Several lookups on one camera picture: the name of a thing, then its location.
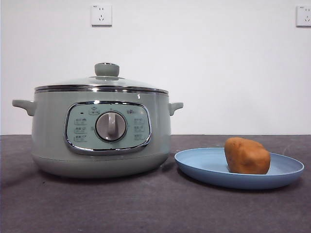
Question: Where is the glass lid with green knob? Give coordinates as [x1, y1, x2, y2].
[34, 62, 169, 94]

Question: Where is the brown potato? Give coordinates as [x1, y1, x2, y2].
[224, 137, 271, 175]

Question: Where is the blue round plate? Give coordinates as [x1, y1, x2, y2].
[174, 147, 305, 190]

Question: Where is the pale green electric steamer pot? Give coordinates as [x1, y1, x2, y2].
[12, 85, 184, 180]

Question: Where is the white wall socket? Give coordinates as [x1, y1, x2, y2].
[295, 5, 311, 27]
[91, 4, 113, 27]

